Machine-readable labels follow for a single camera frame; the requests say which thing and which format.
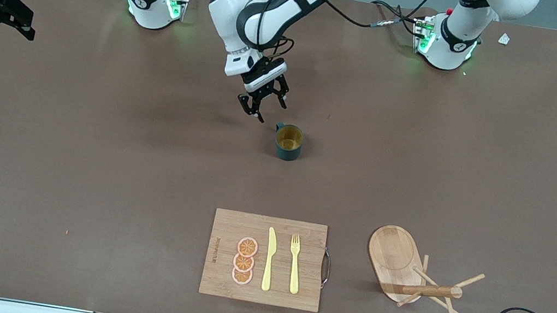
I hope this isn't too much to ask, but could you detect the yellow plastic knife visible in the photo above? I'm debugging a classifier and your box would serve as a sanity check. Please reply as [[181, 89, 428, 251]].
[[260, 226, 280, 292]]

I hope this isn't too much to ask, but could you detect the wooden cup rack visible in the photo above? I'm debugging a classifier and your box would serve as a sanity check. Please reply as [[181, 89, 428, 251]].
[[358, 222, 491, 313]]

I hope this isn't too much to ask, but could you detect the teal cup yellow inside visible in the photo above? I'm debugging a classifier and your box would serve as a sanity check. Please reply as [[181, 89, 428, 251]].
[[270, 121, 307, 164]]

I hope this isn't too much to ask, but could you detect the wooden cutting board metal handle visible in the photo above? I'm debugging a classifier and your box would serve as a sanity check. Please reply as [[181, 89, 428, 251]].
[[198, 207, 337, 313]]

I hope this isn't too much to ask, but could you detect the black left arm base cable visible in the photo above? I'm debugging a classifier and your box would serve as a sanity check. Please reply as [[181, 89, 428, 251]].
[[366, 0, 424, 39]]

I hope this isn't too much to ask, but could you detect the yellow plastic fork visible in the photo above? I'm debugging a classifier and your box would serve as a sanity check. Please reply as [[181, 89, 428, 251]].
[[283, 234, 307, 295]]

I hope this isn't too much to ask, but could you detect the orange slice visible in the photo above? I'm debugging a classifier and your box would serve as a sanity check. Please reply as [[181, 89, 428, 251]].
[[232, 252, 256, 274], [235, 235, 260, 259]]

